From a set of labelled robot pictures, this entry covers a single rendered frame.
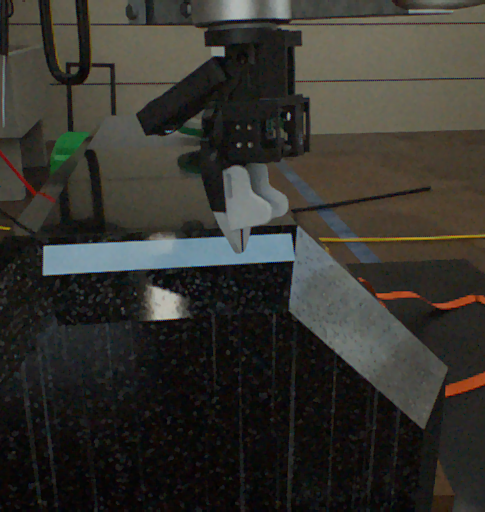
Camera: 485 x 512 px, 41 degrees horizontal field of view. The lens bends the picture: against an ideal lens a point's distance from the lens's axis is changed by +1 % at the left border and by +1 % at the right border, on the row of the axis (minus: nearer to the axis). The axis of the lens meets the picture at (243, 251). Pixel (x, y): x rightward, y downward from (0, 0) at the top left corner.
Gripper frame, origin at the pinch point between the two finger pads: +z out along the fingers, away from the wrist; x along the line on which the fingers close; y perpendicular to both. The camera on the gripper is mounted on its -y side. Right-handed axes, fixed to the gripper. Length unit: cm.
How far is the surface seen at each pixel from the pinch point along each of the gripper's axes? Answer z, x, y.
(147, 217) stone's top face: 1.9, 12.3, -20.0
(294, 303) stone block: 11.1, 12.2, 1.1
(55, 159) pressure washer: 17, 146, -168
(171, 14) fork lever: -28, 61, -47
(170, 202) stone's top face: 1.4, 19.9, -21.5
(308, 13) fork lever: -25, 49, -12
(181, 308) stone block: 10.2, 3.7, -9.6
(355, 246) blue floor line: 70, 237, -67
